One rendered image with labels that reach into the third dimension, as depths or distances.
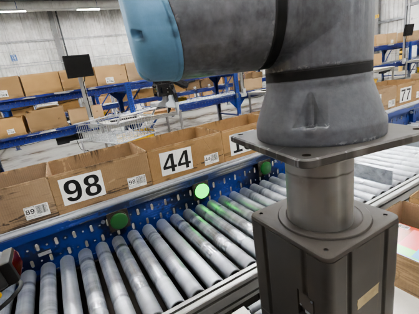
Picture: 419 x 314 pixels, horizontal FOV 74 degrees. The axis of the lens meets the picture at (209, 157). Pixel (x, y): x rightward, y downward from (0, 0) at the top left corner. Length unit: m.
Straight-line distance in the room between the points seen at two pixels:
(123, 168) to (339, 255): 0.97
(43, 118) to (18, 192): 4.27
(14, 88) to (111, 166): 4.59
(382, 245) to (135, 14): 0.47
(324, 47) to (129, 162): 0.99
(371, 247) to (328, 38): 0.31
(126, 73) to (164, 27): 5.57
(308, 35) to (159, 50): 0.18
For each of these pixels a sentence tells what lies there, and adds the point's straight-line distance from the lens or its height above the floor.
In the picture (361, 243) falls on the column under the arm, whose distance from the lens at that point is 0.48.
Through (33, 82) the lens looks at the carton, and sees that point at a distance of 5.72.
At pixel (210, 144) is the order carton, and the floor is 1.00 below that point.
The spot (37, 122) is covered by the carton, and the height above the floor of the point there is 0.95.
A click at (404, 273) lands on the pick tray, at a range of 0.88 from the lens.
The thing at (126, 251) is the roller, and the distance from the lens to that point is 1.14.
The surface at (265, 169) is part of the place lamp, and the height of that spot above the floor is 0.80.
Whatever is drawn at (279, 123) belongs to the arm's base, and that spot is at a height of 1.26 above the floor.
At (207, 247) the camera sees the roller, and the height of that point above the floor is 0.75.
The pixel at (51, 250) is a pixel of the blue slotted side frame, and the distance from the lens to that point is 1.29.
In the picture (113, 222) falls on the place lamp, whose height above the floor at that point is 0.81.
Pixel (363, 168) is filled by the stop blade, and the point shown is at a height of 0.79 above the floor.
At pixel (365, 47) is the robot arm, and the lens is 0.43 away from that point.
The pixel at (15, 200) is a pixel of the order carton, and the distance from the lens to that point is 1.25.
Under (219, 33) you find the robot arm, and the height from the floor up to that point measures 1.38.
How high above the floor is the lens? 1.34
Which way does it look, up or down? 17 degrees down
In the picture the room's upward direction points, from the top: 8 degrees counter-clockwise
